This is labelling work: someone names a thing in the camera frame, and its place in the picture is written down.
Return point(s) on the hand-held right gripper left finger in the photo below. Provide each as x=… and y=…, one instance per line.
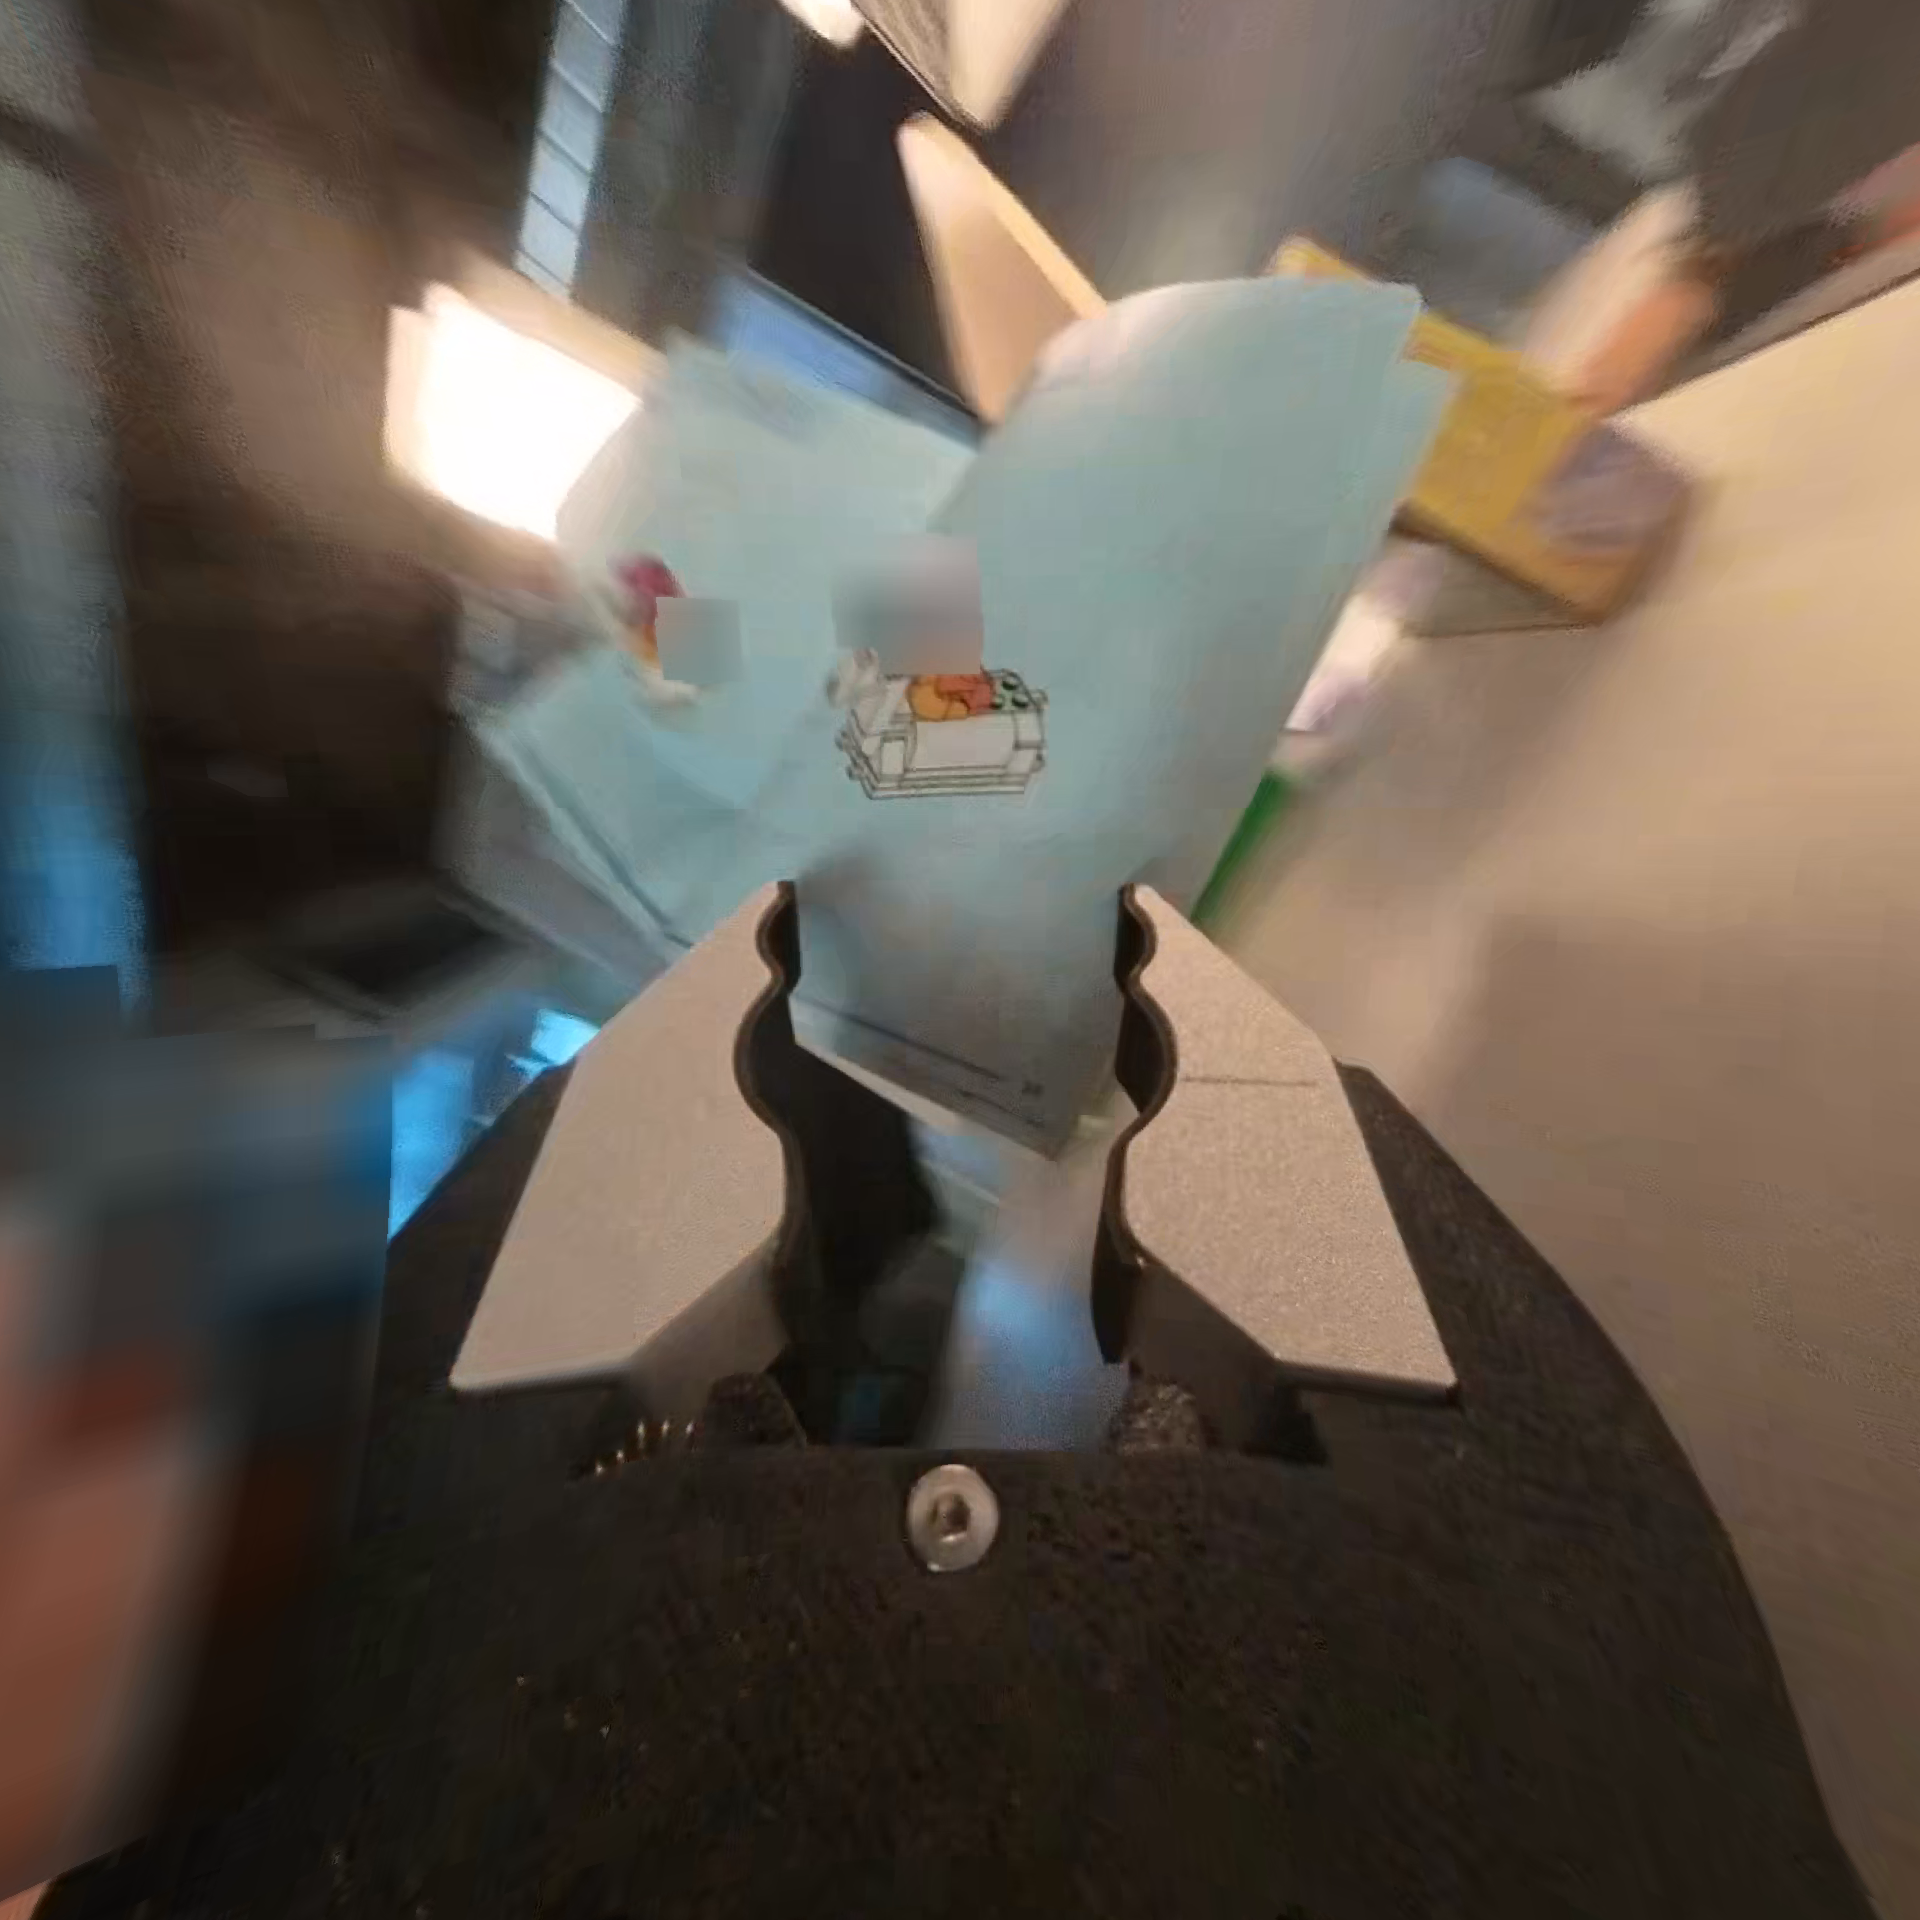
x=646, y=1170

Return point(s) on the ceiling light panel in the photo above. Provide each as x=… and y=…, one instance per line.
x=503, y=412

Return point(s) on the green plastic object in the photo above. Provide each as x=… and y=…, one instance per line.
x=1245, y=855

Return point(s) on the yellow toy brick box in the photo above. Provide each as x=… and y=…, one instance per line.
x=1516, y=465

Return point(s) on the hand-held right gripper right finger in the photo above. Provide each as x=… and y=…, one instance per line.
x=1277, y=1201

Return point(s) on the light blue instruction booklet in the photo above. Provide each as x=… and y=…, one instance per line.
x=1185, y=524

